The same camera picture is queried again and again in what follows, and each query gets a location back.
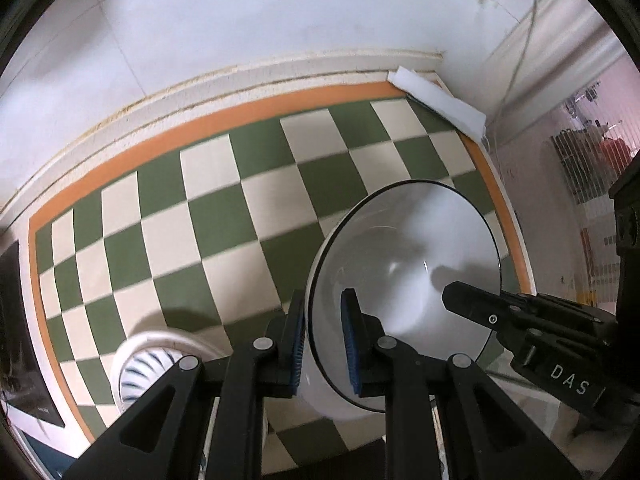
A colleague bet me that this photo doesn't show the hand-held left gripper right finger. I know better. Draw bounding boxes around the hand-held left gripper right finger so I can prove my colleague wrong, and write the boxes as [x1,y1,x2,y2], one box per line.
[340,288,568,480]

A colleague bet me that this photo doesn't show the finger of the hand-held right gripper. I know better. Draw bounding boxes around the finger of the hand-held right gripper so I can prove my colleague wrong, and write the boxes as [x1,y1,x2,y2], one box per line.
[442,281,541,361]

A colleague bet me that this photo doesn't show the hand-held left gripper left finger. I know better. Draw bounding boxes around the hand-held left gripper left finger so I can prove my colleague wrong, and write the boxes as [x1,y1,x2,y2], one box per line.
[65,290,307,480]

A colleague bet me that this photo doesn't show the white bowl dark rim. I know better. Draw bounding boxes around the white bowl dark rim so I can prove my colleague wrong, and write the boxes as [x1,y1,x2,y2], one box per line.
[304,180,502,420]

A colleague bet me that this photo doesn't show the white plate grey flower print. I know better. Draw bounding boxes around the white plate grey flower print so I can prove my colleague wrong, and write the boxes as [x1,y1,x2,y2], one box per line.
[111,330,236,416]

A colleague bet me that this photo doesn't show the blue striped plate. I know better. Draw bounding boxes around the blue striped plate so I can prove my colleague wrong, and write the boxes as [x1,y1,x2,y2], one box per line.
[120,347,201,403]

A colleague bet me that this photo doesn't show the green white checkered tablecloth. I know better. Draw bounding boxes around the green white checkered tablecloth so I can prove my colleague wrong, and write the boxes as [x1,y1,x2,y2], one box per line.
[27,80,538,476]

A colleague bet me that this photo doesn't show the patterned glass sliding door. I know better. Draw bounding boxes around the patterned glass sliding door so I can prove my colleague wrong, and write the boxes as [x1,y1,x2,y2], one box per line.
[487,0,640,461]

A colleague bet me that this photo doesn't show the folded white cloth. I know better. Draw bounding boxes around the folded white cloth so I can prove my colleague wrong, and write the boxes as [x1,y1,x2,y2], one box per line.
[389,66,488,141]

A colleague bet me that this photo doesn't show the black induction cooktop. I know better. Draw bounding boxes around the black induction cooktop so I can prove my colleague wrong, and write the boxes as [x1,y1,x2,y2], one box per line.
[0,240,66,428]

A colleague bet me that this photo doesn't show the blue base cabinet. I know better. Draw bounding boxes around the blue base cabinet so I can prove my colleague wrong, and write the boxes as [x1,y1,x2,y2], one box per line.
[20,432,76,480]

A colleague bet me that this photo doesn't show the white charger cable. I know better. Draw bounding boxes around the white charger cable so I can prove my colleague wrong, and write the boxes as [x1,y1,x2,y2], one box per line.
[480,0,538,146]

